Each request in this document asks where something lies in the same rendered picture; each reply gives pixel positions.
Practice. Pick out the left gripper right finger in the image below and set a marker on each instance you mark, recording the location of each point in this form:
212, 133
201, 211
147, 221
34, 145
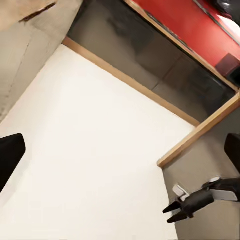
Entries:
232, 149

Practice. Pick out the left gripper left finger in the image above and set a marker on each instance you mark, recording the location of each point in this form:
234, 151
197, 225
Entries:
12, 150

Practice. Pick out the microwave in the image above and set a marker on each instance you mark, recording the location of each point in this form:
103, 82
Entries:
229, 67

